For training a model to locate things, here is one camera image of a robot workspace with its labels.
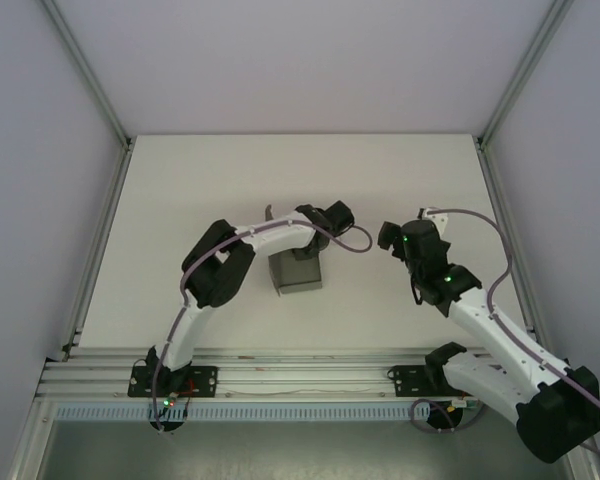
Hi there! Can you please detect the long aluminium mounting rail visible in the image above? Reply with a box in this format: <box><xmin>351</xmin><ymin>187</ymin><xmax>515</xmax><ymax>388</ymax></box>
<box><xmin>37</xmin><ymin>348</ymin><xmax>579</xmax><ymax>401</ymax></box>

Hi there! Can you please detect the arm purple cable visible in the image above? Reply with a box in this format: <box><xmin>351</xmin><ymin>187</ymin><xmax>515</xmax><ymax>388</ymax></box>
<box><xmin>149</xmin><ymin>214</ymin><xmax>374</xmax><ymax>434</ymax></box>
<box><xmin>410</xmin><ymin>207</ymin><xmax>600</xmax><ymax>459</ymax></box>

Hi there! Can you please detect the aluminium frame post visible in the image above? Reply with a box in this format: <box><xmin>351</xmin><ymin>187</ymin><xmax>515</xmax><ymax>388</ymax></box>
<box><xmin>42</xmin><ymin>0</ymin><xmax>131</xmax><ymax>147</ymax></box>
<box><xmin>479</xmin><ymin>0</ymin><xmax>574</xmax><ymax>145</ymax></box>

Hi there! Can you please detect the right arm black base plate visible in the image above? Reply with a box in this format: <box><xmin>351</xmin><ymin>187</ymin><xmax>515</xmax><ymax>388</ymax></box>
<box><xmin>387</xmin><ymin>364</ymin><xmax>461</xmax><ymax>399</ymax></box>

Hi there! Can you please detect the grey metal panel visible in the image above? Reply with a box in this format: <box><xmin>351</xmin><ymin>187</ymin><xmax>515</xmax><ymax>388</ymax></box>
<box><xmin>29</xmin><ymin>417</ymin><xmax>596</xmax><ymax>480</ymax></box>

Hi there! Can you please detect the grey paper box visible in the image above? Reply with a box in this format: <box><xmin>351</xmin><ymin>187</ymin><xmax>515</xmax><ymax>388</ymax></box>
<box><xmin>264</xmin><ymin>202</ymin><xmax>325</xmax><ymax>298</ymax></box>

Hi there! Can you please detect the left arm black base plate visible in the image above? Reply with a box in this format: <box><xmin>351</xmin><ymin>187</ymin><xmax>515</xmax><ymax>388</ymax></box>
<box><xmin>127</xmin><ymin>364</ymin><xmax>219</xmax><ymax>399</ymax></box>

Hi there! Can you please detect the slotted grey cable duct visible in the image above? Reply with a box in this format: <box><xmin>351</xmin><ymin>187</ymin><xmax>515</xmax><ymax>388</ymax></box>
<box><xmin>52</xmin><ymin>402</ymin><xmax>484</xmax><ymax>422</ymax></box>

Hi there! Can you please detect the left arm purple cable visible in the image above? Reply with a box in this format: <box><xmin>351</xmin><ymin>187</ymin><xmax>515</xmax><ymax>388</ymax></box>
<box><xmin>149</xmin><ymin>214</ymin><xmax>374</xmax><ymax>434</ymax></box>

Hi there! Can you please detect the black round cable grommet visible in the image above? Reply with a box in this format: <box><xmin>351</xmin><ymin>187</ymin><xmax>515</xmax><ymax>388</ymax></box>
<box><xmin>149</xmin><ymin>417</ymin><xmax>186</xmax><ymax>434</ymax></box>
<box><xmin>424</xmin><ymin>402</ymin><xmax>464</xmax><ymax>432</ymax></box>

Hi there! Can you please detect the aluminium table side rail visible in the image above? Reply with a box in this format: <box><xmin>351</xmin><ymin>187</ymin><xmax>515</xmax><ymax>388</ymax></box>
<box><xmin>476</xmin><ymin>138</ymin><xmax>571</xmax><ymax>366</ymax></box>
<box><xmin>59</xmin><ymin>139</ymin><xmax>134</xmax><ymax>361</ymax></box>

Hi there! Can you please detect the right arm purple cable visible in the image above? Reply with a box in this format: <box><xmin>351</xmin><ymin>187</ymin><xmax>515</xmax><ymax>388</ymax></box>
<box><xmin>410</xmin><ymin>207</ymin><xmax>600</xmax><ymax>459</ymax></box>

